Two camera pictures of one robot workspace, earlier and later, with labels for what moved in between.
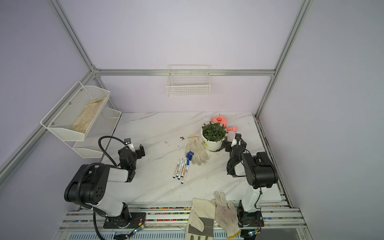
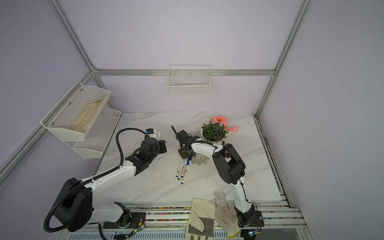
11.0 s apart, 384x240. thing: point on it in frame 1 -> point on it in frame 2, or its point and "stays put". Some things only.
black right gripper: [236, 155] -> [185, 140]
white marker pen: [180, 171] stays put
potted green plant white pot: [213, 134] stays put
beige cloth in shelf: [82, 122] stays put
